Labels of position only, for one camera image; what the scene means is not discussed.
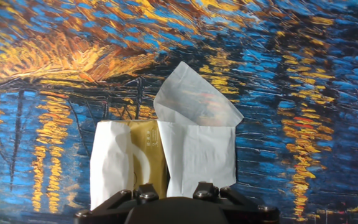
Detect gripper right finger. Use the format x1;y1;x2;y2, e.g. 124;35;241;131
193;182;281;224

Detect white napkin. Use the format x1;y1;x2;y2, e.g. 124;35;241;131
89;120;135;211
153;61;244;198

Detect gold tissue pack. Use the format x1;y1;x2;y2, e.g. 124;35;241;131
116;119;170;200

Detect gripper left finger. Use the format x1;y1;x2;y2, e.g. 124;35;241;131
75;183;160;224

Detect starry night painted tablecloth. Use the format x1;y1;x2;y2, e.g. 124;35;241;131
0;0;358;224

